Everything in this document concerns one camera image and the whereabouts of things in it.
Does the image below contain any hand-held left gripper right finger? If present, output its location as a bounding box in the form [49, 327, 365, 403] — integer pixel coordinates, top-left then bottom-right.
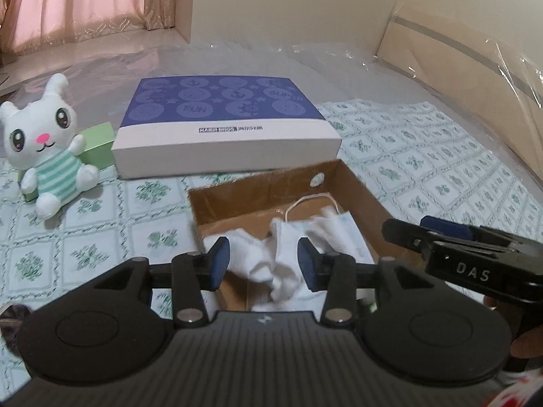
[297, 236, 430, 327]

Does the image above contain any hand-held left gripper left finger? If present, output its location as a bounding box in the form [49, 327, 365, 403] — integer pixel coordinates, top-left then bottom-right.
[91, 236, 231, 328]

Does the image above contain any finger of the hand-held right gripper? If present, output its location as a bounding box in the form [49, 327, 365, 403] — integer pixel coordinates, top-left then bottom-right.
[381, 219, 437, 259]
[420, 215, 524, 247]

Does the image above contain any white sock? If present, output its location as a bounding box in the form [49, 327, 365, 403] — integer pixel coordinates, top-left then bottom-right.
[268, 216, 340, 308]
[203, 228, 278, 284]

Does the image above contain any blue face mask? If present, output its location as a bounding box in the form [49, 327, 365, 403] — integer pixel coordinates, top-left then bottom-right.
[281, 194, 376, 266]

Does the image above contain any cardboard box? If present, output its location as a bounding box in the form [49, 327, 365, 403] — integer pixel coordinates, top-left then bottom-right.
[188, 159, 427, 313]

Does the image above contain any person's right hand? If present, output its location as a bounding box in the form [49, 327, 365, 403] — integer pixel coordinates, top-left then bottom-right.
[484, 296, 539, 362]

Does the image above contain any green floral tablecloth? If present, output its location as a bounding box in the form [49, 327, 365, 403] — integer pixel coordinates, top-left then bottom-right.
[0, 97, 543, 397]

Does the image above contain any red patterned clothing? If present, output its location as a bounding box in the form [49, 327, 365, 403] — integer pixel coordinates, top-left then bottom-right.
[486, 368, 543, 407]

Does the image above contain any purple and white flat box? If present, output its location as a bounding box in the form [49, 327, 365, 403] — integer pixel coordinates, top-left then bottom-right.
[111, 75, 342, 180]

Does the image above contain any green carton box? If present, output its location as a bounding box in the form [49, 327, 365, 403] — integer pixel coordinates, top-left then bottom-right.
[17, 121, 116, 202]

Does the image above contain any plastic-wrapped beige headboard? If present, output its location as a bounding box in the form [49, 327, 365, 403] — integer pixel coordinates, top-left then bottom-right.
[377, 0, 543, 164]

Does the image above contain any clear plastic sheet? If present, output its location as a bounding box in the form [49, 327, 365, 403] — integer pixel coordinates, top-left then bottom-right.
[0, 38, 543, 187]

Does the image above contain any white plush bunny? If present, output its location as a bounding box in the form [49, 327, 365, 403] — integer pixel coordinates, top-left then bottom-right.
[0, 73, 101, 220]

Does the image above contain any brown hair scrunchie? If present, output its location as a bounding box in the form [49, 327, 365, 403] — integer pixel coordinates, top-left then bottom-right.
[0, 303, 34, 350]

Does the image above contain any pink curtain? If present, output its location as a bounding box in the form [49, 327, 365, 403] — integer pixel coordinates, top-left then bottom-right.
[0, 0, 199, 54]

